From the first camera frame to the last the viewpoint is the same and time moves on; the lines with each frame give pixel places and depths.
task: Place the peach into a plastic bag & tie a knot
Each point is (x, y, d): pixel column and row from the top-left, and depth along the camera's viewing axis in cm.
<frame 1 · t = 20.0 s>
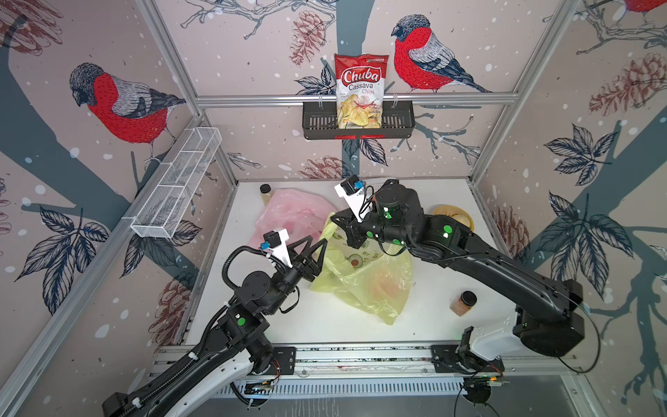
left hand: (322, 237, 64), fingers open
right hand: (331, 217, 60), fingers closed
green plastic bag: (377, 277, 70), point 22 cm above the table
pink plastic bag: (301, 214, 108), point 3 cm above the table
pink peach left lower: (386, 288, 72), point 18 cm above the table
yellow bamboo steamer: (456, 213, 105), point 5 cm above the table
pale spice jar black lid: (265, 193, 108), point 9 cm above the table
orange spice jar black lid: (465, 302, 77), point 10 cm above the table

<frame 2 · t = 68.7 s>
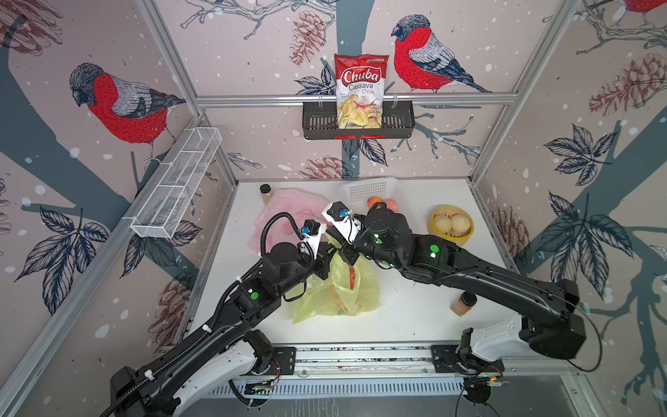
left hand: (342, 240, 67), fingers closed
right hand: (328, 228, 62), fingers closed
green plastic bag: (348, 290, 65), point 25 cm above the table
white perforated plastic basket: (356, 192, 112), point 6 cm above the table
orange peach: (373, 200, 109), point 6 cm above the table
left white bun: (443, 222, 100), point 7 cm above the table
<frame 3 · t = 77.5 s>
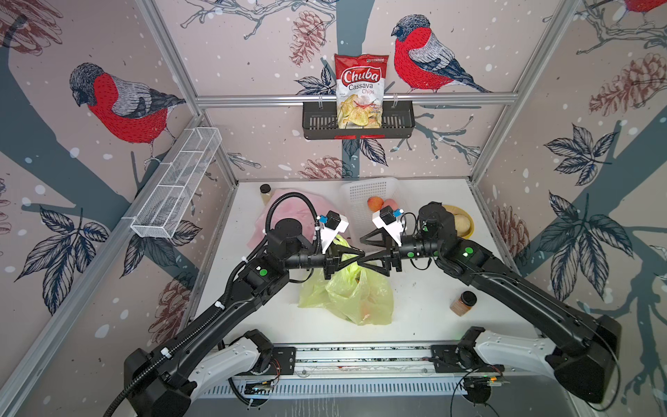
left hand: (365, 252, 60), fingers closed
right hand: (361, 250, 64), fingers open
green plastic bag: (360, 294, 62), point 27 cm above the table
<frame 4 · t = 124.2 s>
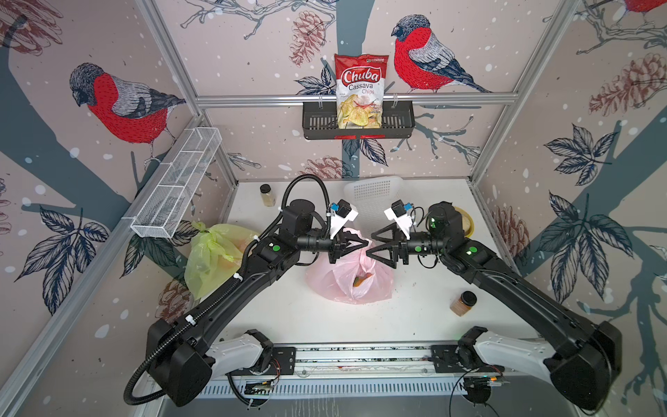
left hand: (368, 240, 64), fingers closed
right hand: (371, 245, 67), fingers open
green plastic bag: (215, 256, 82), point 15 cm above the table
pink plastic bag: (333, 282, 71), point 20 cm above the table
orange peach: (359, 280, 66), point 25 cm above the table
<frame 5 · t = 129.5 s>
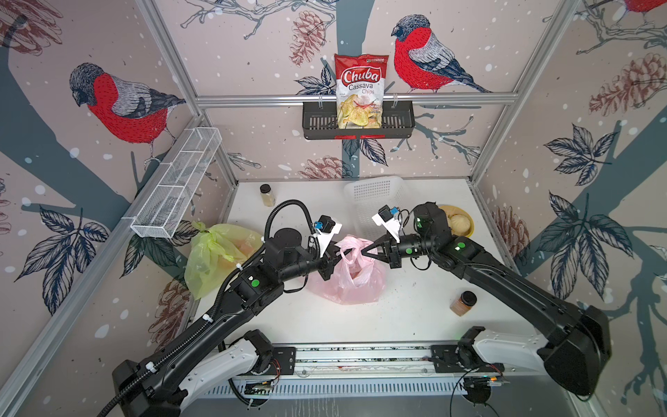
left hand: (353, 244, 64), fingers closed
right hand: (364, 251, 68), fingers closed
